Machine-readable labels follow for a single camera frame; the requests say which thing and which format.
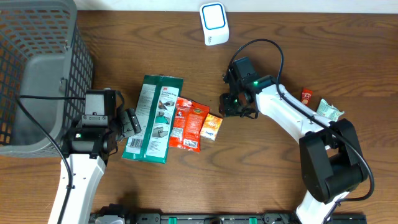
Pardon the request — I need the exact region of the orange white small packet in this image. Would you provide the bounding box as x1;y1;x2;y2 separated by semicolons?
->
200;114;223;141

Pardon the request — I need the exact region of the red snack bag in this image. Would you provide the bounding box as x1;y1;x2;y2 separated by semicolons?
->
169;97;210;152

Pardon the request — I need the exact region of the green white packet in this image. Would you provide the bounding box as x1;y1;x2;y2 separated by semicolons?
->
122;75;183;164

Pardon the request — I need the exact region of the red stick packet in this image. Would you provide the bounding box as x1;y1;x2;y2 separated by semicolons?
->
301;88;313;105

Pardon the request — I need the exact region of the mint green snack packet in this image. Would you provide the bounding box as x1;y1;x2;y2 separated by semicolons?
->
317;99;345;122

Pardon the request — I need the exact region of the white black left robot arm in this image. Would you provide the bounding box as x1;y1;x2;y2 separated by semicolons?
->
49;90;141;223

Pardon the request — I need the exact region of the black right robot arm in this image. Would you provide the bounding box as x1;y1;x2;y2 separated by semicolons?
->
219;57;369;223

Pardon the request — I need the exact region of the white barcode scanner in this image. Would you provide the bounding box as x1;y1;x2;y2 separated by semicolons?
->
199;2;229;46

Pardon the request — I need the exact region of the grey plastic mesh basket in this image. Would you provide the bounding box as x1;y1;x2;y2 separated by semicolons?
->
1;0;94;157

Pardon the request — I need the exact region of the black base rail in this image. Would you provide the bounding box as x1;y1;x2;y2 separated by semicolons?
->
88;212;368;224

